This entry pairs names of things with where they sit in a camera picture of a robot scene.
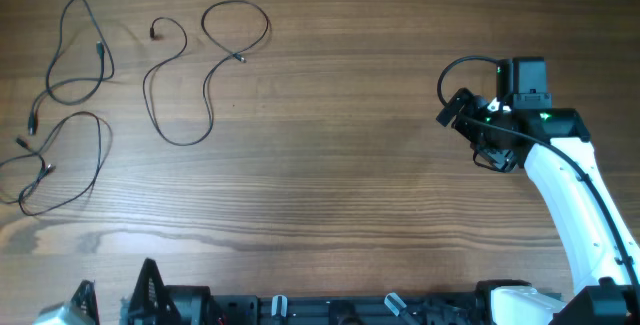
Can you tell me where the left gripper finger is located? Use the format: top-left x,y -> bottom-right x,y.
127,258 -> 179,325
71,280 -> 100,325

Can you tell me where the thin black USB cable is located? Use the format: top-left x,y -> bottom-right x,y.
142,0 -> 271,147

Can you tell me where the thick black USB cable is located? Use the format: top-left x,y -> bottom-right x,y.
26,0 -> 115,136

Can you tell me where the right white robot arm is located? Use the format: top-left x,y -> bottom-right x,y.
436,57 -> 639,324

